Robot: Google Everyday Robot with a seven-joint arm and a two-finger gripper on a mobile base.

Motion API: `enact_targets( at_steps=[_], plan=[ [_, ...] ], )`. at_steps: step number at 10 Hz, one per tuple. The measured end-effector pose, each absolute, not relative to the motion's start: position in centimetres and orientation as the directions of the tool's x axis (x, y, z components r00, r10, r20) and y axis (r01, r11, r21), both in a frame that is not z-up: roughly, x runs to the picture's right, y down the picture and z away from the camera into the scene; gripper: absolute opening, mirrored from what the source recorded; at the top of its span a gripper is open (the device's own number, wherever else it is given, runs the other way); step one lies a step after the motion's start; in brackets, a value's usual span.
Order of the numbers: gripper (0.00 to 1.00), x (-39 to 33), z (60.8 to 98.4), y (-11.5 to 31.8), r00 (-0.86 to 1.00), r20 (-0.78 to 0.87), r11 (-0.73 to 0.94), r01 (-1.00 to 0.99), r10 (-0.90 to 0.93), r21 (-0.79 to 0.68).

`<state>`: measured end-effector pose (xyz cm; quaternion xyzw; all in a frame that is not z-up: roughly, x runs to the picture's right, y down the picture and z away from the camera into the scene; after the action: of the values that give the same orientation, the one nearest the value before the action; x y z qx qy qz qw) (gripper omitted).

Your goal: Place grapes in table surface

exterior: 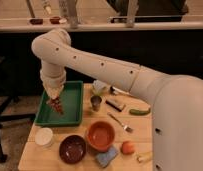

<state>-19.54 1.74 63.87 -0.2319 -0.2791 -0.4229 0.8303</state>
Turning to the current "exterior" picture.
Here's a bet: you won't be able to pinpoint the black office chair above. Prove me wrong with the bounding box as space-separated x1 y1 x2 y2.
0 55 37 164

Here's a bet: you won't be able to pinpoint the dark red grapes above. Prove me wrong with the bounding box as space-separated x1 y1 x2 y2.
47 97 63 114

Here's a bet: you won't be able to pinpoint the blue sponge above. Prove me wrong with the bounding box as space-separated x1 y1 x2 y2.
95 146 118 168

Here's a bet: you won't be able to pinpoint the white handled brush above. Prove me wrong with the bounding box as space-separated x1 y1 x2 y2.
109 86 131 96

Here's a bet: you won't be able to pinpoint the green plastic tray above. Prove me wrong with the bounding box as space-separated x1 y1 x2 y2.
35 81 84 127

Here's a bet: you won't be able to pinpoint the orange bowl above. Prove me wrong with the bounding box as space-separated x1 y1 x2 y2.
85 121 115 152

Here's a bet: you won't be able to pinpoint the orange peach fruit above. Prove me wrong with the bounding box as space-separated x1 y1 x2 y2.
121 141 135 155

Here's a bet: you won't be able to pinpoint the green cucumber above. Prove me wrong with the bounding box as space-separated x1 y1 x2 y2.
129 108 151 116

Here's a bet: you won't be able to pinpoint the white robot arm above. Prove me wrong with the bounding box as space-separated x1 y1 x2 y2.
31 29 203 171

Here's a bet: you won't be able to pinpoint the metal fork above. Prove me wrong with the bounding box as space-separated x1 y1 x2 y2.
107 113 134 133

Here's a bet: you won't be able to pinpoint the dark brown bowl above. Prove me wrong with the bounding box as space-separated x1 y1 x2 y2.
59 135 87 164

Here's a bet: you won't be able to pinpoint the small white cup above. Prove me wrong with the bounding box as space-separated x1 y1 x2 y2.
35 128 53 147

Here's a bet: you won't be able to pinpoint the black rectangular block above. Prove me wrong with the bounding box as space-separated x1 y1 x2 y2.
105 99 125 112

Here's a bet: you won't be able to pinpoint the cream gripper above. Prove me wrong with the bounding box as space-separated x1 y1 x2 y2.
43 83 64 99

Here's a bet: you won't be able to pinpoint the small metal cup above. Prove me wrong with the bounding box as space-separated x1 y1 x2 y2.
90 95 102 111

